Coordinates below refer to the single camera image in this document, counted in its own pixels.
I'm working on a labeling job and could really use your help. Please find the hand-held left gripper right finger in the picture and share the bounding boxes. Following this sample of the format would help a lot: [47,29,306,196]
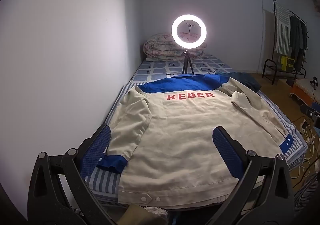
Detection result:
[212,126,297,225]

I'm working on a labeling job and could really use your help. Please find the black tripod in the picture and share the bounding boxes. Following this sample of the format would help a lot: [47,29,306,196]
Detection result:
[182,49,195,74]

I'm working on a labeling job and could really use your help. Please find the black metal clothes rack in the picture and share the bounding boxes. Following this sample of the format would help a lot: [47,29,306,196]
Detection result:
[262,0,308,85]

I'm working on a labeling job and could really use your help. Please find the white lace cloth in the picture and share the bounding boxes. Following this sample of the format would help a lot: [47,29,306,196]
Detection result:
[144,206,168,218]

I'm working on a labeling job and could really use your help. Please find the orange low bench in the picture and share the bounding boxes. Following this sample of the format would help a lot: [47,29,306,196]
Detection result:
[290,78,320,105]

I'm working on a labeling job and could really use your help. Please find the black hanging garment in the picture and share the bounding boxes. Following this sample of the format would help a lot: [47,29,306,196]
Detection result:
[301,21,308,50]

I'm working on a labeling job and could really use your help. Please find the blue checked bed sheet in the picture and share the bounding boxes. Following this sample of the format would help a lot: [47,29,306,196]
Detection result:
[131,53,233,83]

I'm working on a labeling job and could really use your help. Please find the phone holder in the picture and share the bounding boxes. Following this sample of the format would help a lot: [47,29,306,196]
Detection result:
[186,21,196,43]

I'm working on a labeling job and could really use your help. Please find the white cable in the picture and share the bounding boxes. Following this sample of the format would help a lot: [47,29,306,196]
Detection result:
[290,140,320,179]

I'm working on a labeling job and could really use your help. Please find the grey striped fuzzy cloth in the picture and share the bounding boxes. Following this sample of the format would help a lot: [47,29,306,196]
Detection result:
[295,177,320,215]

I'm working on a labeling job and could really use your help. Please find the white striped hanging garment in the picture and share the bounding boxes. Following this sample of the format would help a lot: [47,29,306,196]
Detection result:
[275,1,292,54]

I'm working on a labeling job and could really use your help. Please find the navy fleece jacket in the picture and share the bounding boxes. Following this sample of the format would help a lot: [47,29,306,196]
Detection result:
[220,72,262,93]

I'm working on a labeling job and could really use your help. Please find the olive cloth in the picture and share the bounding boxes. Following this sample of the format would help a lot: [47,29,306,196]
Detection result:
[120,204,168,225]

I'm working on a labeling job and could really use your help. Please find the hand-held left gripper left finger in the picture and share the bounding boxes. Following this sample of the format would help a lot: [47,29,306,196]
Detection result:
[27,124,118,225]

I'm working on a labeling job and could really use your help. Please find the beige and blue jacket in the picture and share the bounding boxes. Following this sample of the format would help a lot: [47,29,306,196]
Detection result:
[96,74,293,209]

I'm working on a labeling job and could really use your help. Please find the dark green hanging garment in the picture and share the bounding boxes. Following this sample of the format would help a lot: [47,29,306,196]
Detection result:
[289,15,304,71]

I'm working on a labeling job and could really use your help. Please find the bed with striped blue sheet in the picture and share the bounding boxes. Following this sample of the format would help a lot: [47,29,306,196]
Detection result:
[84,53,308,215]

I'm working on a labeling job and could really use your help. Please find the folded floral quilt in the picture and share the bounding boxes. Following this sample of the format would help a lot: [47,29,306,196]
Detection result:
[143,33,208,62]

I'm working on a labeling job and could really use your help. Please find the ring light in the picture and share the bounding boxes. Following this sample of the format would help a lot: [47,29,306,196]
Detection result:
[171,14,207,49]

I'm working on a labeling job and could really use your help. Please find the black cable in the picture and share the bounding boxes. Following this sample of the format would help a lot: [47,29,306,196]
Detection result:
[192,64,222,75]

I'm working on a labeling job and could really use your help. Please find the yellow box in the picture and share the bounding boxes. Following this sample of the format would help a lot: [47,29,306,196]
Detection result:
[280,55,294,70]

